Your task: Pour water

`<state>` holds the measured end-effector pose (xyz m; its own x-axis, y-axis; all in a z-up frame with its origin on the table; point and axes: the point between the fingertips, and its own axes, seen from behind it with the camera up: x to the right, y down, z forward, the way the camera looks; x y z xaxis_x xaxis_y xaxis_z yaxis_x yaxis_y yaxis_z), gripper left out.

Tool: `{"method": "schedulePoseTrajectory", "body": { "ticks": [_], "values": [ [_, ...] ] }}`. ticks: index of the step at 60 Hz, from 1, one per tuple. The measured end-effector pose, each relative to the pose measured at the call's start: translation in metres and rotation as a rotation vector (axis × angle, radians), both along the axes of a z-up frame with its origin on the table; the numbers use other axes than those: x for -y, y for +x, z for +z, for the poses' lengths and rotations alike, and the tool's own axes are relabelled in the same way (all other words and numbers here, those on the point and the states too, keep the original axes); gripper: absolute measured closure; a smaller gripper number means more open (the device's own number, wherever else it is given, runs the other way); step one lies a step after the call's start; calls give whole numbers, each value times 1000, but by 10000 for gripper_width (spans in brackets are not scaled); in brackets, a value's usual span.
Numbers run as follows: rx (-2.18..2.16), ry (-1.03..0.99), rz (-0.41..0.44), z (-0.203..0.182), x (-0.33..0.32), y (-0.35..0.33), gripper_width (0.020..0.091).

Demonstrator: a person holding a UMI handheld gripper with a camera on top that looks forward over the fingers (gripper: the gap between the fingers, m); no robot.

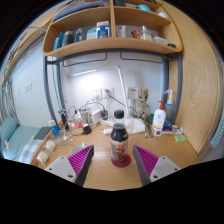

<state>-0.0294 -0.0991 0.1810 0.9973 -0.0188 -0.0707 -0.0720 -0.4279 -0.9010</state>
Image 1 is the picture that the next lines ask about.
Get stainless steel tumbler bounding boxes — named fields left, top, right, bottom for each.
left=79, top=107, right=93, bottom=126

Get white wall socket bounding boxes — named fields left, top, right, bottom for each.
left=102, top=87, right=114, bottom=100
left=90, top=88, right=102, bottom=101
left=128, top=87, right=139, bottom=99

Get blue checked blanket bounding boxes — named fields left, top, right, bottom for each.
left=18, top=139, right=44, bottom=164

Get white power strip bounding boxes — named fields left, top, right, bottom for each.
left=99, top=119, right=116, bottom=127

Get wooden bunk bed rail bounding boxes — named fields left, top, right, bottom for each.
left=0, top=16, right=51, bottom=88

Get dark drink bottle black cap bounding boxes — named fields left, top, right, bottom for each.
left=110, top=109, right=130, bottom=163

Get green eraser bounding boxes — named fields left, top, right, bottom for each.
left=174, top=134, right=188, bottom=143

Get white light switch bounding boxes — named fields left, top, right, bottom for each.
left=23, top=81, right=33, bottom=93

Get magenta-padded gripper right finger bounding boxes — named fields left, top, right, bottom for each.
left=132, top=144, right=182, bottom=187

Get black charger block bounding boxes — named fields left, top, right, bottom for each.
left=81, top=123, right=93, bottom=135

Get red flat packet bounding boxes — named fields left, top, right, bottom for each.
left=68, top=121, right=81, bottom=130

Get grey metal ruler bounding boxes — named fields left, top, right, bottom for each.
left=143, top=122, right=155, bottom=139

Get black electric shaver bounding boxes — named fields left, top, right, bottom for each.
left=58, top=109, right=70, bottom=131

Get grey curtain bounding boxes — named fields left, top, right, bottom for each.
left=0, top=79, right=16, bottom=124

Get teal pillow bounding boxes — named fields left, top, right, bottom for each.
left=0, top=116, right=19, bottom=143

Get white lotion pump bottle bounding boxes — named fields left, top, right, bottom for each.
left=151, top=100, right=167, bottom=137

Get bagged yellow bread bun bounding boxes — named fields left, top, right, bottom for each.
left=35, top=150, right=49, bottom=165
left=44, top=139, right=57, bottom=152

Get teal striped mattress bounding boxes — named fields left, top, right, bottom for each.
left=1, top=124, right=44, bottom=161

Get white power adapter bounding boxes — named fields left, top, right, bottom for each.
left=91, top=109, right=103, bottom=124

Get dark grey laptop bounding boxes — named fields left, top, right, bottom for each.
left=33, top=126, right=52, bottom=141

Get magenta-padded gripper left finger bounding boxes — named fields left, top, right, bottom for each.
left=44, top=144, right=95, bottom=187

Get wooden tree figurine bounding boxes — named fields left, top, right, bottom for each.
left=134, top=88, right=150, bottom=119

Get white desk lamp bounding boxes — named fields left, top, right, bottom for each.
left=71, top=65, right=129, bottom=109

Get wooden shelf unit with items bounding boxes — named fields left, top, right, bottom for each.
left=41, top=0, right=184, bottom=59

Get white earphones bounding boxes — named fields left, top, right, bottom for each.
left=56, top=131, right=76, bottom=148

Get black plug adapter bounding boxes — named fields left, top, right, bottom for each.
left=100, top=109, right=109, bottom=121

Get blue and white tube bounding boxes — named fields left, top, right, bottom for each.
left=48, top=119, right=61, bottom=138

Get grey metal desk frame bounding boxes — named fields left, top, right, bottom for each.
left=42, top=48, right=183, bottom=126

